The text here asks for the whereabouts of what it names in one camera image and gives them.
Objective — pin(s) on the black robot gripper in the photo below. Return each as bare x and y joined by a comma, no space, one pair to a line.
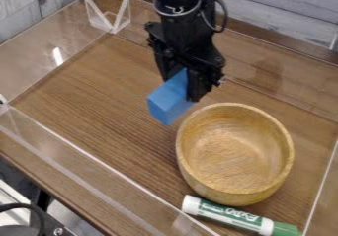
181,38

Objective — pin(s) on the blue foam block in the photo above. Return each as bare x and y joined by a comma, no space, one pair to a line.
167,102

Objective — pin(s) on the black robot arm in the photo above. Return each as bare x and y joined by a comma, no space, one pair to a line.
221,8

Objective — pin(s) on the brown wooden bowl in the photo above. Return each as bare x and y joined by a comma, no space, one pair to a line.
234,153

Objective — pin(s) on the clear acrylic tray walls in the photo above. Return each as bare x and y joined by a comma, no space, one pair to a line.
78,133

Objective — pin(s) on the green white dry-erase marker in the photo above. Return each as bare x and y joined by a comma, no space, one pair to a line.
234,217

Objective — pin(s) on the black metal bracket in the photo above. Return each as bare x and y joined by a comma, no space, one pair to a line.
54,227

